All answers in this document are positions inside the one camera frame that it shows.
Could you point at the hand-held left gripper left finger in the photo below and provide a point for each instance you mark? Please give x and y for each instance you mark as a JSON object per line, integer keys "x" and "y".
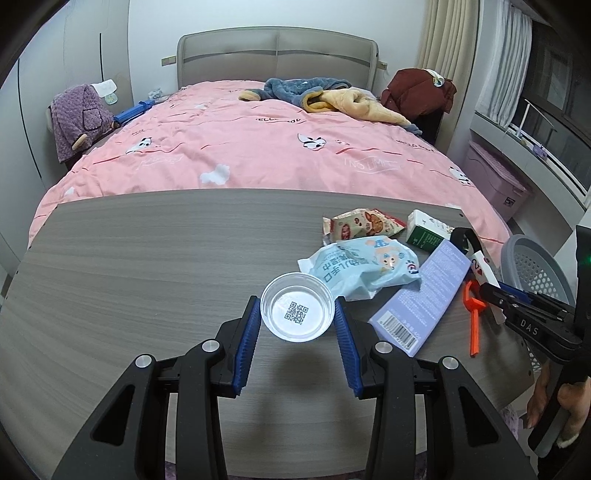
{"x": 244, "y": 350}

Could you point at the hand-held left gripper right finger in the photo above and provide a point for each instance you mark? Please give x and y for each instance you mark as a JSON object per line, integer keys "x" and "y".
{"x": 347, "y": 350}

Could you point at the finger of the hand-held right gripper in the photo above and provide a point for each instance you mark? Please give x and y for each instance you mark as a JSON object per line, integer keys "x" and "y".
{"x": 465, "y": 237}
{"x": 508, "y": 300}

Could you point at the white playing card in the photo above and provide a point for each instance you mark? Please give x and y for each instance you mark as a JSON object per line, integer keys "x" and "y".
{"x": 481, "y": 270}

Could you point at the white and green carton box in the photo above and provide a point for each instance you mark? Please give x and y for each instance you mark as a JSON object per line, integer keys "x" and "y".
{"x": 427, "y": 233}

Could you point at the orange plastic tool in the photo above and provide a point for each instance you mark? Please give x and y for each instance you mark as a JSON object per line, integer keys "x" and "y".
{"x": 474, "y": 325}

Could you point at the grey perforated plastic basket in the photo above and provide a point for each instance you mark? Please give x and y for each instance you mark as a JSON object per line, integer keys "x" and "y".
{"x": 535, "y": 265}

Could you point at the clear plastic bowl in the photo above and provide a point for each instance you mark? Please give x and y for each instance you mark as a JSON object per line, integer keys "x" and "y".
{"x": 298, "y": 313}

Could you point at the lavender box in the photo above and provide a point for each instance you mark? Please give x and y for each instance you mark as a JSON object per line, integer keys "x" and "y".
{"x": 425, "y": 295}

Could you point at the light blue wipes packet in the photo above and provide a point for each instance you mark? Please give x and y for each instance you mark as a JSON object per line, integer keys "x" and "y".
{"x": 364, "y": 267}

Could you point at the red and cream snack packet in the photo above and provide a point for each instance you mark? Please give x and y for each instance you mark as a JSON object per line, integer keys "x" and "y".
{"x": 364, "y": 224}

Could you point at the person's right hand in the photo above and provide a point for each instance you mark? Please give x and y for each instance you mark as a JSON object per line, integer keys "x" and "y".
{"x": 575, "y": 401}

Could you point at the pink storage box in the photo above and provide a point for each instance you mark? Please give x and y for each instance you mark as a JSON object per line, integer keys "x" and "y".
{"x": 494, "y": 180}

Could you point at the dark chair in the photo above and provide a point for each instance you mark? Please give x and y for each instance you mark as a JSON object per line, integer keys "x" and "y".
{"x": 431, "y": 127}

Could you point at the maroon jacket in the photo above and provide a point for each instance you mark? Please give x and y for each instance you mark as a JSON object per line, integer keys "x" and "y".
{"x": 418, "y": 92}

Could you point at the yellow fleece garment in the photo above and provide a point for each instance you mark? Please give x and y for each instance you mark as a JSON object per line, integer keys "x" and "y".
{"x": 358, "y": 107}

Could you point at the white sheer curtain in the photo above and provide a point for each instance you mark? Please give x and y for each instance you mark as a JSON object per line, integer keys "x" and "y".
{"x": 503, "y": 64}

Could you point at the window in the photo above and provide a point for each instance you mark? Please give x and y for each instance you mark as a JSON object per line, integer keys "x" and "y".
{"x": 561, "y": 69}

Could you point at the pink printed blanket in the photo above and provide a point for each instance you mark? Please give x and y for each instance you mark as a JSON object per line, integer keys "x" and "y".
{"x": 277, "y": 152}

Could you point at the beige curtain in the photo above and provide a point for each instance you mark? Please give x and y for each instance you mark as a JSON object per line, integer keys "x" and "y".
{"x": 445, "y": 37}

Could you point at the blue fleece pajama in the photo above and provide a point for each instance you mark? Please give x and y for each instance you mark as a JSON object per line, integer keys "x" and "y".
{"x": 295, "y": 87}

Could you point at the grey padded headboard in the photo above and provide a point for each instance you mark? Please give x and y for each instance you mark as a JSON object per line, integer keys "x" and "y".
{"x": 277, "y": 55}

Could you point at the blue plastic toy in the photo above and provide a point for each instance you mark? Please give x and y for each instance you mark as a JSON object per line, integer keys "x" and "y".
{"x": 134, "y": 111}

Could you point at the mint green cloth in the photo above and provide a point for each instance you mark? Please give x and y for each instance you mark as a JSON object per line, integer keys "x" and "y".
{"x": 111, "y": 98}

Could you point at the purple fleece garment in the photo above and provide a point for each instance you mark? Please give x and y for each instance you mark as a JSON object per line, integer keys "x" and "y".
{"x": 76, "y": 120}

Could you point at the white small cloth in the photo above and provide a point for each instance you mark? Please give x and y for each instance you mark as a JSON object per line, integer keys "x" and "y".
{"x": 104, "y": 87}

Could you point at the white wardrobe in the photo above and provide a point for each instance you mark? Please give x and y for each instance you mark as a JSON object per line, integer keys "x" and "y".
{"x": 25, "y": 129}

